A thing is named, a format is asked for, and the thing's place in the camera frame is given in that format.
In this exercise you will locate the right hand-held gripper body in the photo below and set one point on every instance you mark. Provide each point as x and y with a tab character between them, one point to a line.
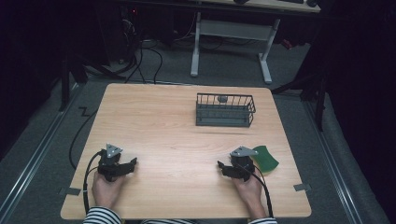
243	163

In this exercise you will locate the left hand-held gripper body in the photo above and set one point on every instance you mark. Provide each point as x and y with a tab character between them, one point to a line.
109	161

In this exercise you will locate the green sponge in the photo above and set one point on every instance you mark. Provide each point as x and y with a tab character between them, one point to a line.
267	160

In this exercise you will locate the person's left hand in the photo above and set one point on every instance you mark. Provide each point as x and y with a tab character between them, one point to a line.
106	191

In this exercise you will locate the person's right hand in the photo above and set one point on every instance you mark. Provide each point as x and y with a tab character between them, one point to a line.
251	194

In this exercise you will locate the grey tape strip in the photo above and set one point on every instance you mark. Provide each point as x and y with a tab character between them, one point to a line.
302	187
70	191

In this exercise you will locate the small grey round object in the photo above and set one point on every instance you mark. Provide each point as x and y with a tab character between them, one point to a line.
223	99

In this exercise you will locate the black stand legs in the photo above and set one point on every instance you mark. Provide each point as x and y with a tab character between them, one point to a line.
314	90
70	74

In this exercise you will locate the white-framed wooden desk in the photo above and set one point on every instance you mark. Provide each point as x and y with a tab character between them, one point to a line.
233	29

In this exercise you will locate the metal floor rail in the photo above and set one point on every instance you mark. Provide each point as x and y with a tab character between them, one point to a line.
34	158
333	161

